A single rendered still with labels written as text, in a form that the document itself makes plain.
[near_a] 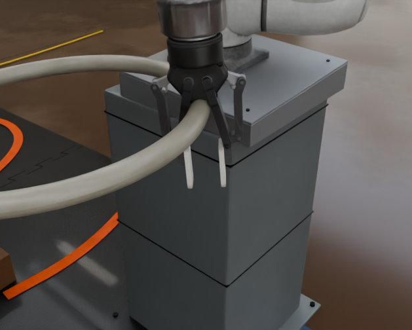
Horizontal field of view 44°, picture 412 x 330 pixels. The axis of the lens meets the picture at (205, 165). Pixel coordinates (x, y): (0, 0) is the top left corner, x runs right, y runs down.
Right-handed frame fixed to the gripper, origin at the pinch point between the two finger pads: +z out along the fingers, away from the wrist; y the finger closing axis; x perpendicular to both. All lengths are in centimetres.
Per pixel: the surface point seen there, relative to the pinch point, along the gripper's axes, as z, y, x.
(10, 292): 79, 74, -58
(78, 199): -9.2, 12.3, 22.0
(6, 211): -9.6, 19.4, 24.3
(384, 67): 89, -109, -280
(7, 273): 75, 75, -62
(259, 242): 42, -9, -34
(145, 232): 44, 21, -42
